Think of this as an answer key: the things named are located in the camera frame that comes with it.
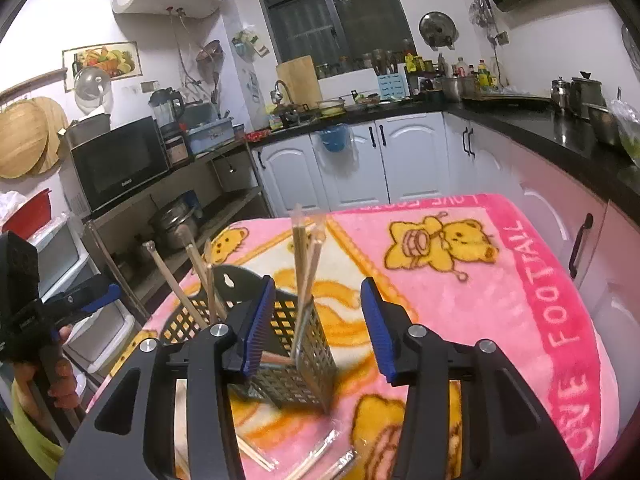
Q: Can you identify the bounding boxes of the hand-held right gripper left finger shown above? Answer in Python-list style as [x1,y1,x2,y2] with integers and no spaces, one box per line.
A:
[55,275,277,480]

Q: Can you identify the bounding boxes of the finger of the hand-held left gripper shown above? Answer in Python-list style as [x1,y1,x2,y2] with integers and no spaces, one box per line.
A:
[50,284,122,333]
[42,274,112,311]

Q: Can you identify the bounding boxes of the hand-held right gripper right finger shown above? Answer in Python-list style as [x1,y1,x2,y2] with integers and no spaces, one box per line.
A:
[360,276,581,480]

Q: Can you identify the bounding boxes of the dark green utensil basket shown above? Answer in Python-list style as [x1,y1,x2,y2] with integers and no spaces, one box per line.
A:
[160,264,339,416]

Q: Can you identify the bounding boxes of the bunch of chopsticks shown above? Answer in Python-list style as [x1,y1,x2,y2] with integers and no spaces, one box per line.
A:
[142,237,361,480]

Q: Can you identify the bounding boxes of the single chopstick pair packet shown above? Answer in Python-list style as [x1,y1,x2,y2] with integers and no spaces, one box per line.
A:
[291,204,327,356]

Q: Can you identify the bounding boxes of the person's left hand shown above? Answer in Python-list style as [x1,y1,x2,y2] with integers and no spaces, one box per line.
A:
[12,325,81,411]

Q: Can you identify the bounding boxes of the plastic drawer cabinet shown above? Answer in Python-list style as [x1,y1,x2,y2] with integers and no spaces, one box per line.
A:
[30,215,136,376]

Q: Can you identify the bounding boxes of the red plastic basin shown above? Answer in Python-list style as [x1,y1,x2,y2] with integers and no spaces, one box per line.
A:
[1,188,53,240]

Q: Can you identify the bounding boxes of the white plastic bag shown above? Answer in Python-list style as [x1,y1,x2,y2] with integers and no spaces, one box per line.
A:
[0,191,26,221]

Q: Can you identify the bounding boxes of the pink printed blanket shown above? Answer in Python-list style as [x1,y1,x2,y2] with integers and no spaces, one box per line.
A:
[85,192,623,480]

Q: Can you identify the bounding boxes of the large steel pot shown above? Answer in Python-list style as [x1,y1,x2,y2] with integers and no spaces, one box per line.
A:
[148,197,201,253]

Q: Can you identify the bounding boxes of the black microwave oven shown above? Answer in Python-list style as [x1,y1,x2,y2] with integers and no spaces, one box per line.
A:
[70,116,171,213]

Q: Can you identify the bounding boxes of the woven bamboo tray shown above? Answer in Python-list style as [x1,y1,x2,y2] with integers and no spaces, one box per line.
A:
[0,100,51,181]

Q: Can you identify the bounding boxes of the steel baking pan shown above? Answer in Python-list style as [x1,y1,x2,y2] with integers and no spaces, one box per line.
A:
[62,112,112,148]

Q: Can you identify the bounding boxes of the round wooden board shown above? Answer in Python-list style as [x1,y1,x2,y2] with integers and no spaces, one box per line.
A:
[30,96,68,176]

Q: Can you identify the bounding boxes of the white base cabinets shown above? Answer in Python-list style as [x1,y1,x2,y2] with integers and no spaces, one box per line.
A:
[250,112,511,221]

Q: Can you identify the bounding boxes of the metal shelf rack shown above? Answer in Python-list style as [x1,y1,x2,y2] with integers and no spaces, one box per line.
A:
[82,140,273,321]

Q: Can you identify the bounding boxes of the light blue storage box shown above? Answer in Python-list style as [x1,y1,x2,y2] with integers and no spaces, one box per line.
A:
[186,117,236,155]

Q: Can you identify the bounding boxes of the blue hanging bag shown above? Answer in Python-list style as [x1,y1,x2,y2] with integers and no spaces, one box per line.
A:
[319,124,351,153]

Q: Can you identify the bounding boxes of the blender jug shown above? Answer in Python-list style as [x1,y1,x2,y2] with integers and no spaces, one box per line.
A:
[148,87,185,133]

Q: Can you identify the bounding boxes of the glass dome lid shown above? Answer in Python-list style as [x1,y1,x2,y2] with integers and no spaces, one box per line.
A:
[74,66,113,115]

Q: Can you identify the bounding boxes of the chrome faucet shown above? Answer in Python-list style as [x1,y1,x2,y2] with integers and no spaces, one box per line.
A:
[272,80,296,111]

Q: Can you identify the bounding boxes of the light blue knife rack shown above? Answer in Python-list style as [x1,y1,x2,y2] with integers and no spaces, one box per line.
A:
[376,72,406,102]

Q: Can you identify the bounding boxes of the wooden cutting board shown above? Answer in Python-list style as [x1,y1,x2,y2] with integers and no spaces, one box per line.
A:
[276,56,323,109]

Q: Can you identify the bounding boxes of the steel cooking pot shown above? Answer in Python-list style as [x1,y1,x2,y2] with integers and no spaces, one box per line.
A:
[440,76,476,103]

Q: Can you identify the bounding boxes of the hanging strainer pan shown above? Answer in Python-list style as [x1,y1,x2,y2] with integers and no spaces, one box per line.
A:
[195,40,226,103]

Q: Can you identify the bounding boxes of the black kitchen countertop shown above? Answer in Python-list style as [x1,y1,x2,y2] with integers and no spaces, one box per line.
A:
[245,94,640,211]

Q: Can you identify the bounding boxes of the row of glass jars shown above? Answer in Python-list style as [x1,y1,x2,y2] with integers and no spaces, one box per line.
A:
[315,40,418,78]

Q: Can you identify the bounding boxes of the small steel kettle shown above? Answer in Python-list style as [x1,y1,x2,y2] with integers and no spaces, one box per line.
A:
[551,77,573,111]

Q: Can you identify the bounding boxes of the steel pot lid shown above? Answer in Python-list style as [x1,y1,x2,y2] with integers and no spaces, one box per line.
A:
[419,11,460,51]

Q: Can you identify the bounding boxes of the large steel kettle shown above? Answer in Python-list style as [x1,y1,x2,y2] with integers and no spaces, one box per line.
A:
[570,72,603,118]

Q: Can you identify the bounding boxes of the plastic bag of vegetables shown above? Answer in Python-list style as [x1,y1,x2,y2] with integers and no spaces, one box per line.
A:
[607,97,640,166]

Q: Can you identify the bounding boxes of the dark window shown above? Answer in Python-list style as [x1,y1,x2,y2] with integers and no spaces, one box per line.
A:
[250,0,416,66]

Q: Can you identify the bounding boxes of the bunch of hanging kitchen tools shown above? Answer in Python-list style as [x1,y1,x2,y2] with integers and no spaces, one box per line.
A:
[470,0,496,28]

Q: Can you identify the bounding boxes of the wooden wall rail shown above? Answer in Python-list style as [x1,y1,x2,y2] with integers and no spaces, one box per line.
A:
[0,67,68,106]

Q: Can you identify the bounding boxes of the fruit wall poster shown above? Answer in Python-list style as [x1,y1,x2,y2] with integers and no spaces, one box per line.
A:
[62,42,142,92]

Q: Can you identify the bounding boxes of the wall pocket organizer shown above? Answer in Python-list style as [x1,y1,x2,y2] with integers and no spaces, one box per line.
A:
[232,30,271,63]

